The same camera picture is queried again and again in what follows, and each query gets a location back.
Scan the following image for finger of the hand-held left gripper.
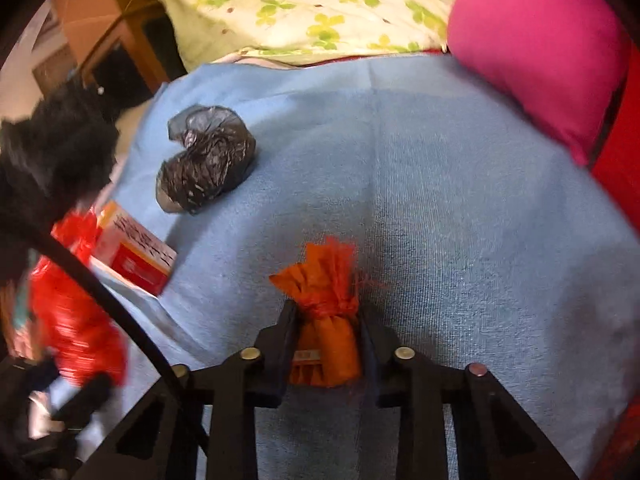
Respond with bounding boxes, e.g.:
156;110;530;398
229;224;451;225
50;374;115;423
0;355;60;401

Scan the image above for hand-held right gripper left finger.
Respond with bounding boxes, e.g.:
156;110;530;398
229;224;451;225
75;300;301;480

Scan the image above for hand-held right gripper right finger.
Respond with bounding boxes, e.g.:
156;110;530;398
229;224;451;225
356;307;581;480

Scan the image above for orange cloth pouch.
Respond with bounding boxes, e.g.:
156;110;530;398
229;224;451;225
270;237;388;388

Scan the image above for red plastic bag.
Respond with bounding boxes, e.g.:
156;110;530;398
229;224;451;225
27;210;128;388

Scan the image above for orange and white box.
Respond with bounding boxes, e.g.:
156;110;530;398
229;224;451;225
92;201;178;297

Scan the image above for black plastic bag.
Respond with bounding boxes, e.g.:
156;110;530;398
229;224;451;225
156;105;257;215

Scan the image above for light blue towel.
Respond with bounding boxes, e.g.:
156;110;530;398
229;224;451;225
47;55;640;480

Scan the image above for red paper bag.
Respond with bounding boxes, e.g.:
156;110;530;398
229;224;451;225
590;75;640;241

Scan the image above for clover print quilt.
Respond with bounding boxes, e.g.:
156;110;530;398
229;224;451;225
137;0;471;66

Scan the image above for pink pillow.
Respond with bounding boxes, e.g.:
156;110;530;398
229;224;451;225
446;0;632;166

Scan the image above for brown wooden cabinet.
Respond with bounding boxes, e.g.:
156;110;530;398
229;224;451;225
52;0;186;106

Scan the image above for black cable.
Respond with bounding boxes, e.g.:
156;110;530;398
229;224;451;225
0;220;211;461

